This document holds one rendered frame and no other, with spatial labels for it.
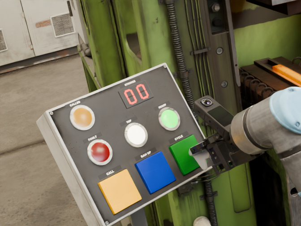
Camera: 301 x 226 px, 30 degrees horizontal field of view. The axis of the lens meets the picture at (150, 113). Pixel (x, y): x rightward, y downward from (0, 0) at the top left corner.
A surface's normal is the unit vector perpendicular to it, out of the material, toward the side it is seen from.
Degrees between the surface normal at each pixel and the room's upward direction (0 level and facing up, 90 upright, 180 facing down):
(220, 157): 90
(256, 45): 90
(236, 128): 66
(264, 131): 98
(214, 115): 27
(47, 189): 0
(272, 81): 0
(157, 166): 60
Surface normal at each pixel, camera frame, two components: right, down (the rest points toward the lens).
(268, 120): -0.83, 0.22
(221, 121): 0.10, -0.72
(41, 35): 0.34, 0.28
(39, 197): -0.18, -0.92
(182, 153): 0.44, -0.30
